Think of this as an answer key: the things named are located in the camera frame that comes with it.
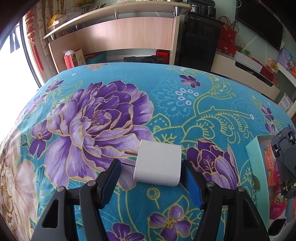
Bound pink toy figurine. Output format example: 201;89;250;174
269;193;288;220

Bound floral teal blanket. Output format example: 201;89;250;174
0;62;296;241

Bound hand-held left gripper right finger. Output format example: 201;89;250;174
183;159;270;241

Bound red and white gift bag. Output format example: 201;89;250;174
63;48;87;69

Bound hanging dark clothes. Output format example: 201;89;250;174
9;28;21;54

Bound cardboard box with yellow item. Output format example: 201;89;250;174
47;14;64;29

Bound wooden shelf unit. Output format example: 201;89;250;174
43;2;192;72

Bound shallow teal cardboard box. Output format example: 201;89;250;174
245;134;296;241

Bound black toy car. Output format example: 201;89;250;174
270;127;296;200

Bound lavender file basket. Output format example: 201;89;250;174
277;47;292;69

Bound red gift box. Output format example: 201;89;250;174
216;39;238;55

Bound red knot ornament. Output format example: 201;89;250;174
25;10;44;71

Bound white plug charger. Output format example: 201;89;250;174
121;139;182;188

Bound red handbag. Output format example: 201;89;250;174
218;16;240;43

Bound patterned curtain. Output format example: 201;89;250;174
37;0;55;77

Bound black cabinet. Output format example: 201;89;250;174
174;0;223;72

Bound blue storage box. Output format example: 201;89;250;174
84;52;107;65

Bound black flat television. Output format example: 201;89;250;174
235;0;284;51

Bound red patterned box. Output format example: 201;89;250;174
260;66;279;80

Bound white flat box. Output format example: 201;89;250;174
234;50;264;72

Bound white paper bag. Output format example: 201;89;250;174
279;93;292;109

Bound vase of orange flowers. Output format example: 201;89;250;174
74;0;97;13

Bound white television console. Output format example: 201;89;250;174
210;50;281;101

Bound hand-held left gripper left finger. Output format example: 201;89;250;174
31;159;122;241

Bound small red box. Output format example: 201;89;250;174
156;51;170;64

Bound black bag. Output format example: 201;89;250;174
124;55;163;64

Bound white desk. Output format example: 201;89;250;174
276;61;296;86

